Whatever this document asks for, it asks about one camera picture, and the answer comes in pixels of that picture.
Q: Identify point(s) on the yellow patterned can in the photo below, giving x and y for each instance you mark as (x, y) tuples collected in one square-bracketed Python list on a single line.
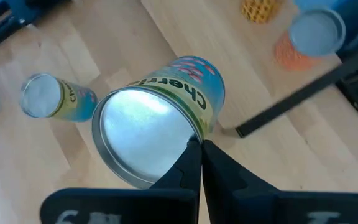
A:
[(259, 11)]

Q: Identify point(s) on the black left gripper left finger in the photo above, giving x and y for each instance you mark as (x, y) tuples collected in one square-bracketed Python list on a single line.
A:
[(166, 202)]

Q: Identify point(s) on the blue yellow cherries can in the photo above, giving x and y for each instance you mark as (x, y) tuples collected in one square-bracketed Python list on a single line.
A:
[(51, 98), (148, 130)]

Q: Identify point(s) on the orange white squash can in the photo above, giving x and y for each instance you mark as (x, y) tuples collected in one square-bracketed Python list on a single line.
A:
[(312, 34)]

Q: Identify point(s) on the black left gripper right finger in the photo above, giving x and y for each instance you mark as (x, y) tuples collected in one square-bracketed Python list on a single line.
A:
[(235, 202)]

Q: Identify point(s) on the wooden shelf with black frame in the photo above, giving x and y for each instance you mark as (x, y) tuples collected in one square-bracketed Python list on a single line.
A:
[(291, 102)]

